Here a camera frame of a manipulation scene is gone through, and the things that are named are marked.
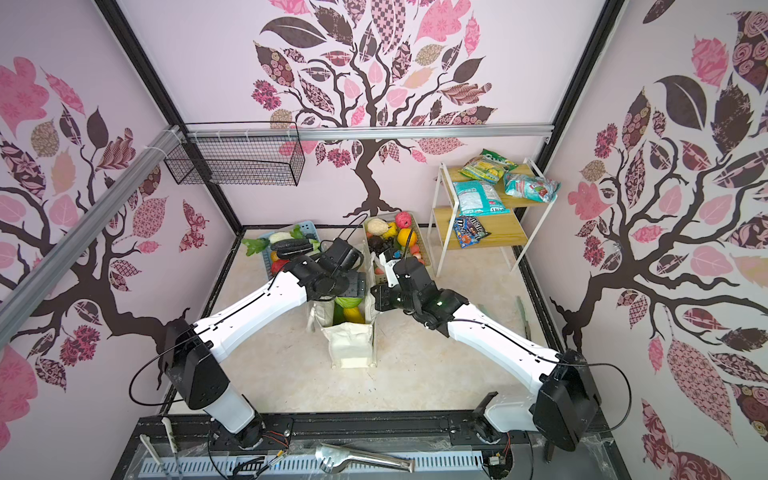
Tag pink dragon fruit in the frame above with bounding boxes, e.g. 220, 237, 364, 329
395, 211, 413, 229

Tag green lettuce leaf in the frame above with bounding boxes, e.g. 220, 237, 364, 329
241, 238, 270, 257

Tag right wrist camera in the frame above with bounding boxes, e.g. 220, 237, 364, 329
378, 253, 399, 288

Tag cream canvas grocery bag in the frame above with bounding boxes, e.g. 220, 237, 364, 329
307, 262, 378, 369

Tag orange fruit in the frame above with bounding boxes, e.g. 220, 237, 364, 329
396, 228, 418, 249

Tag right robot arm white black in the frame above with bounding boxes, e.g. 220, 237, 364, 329
371, 258, 601, 452

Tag M&M candy bag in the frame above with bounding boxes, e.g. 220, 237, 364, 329
453, 216, 491, 249

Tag white teal red snack bag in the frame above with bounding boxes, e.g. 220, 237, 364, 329
504, 172, 560, 203

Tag black wire wall basket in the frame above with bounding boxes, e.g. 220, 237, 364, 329
165, 120, 306, 187

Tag yellow green snack bag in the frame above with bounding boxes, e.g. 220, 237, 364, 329
459, 149, 519, 184

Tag beige cauliflower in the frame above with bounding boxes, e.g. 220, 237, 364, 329
365, 218, 390, 236

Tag green plastic fruit basket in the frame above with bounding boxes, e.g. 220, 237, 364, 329
363, 211, 431, 266

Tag dark purple eggplant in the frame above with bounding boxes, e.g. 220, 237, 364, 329
270, 238, 314, 259

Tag white wire wooden shelf rack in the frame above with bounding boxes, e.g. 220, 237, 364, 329
422, 163, 557, 276

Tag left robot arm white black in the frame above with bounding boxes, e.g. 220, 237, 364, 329
162, 238, 364, 449

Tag green cabbage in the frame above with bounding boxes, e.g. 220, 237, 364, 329
335, 297, 363, 309

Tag metal tongs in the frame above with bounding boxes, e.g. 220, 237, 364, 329
315, 443, 415, 474

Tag blue plastic vegetable basket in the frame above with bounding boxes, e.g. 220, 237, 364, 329
259, 221, 322, 278

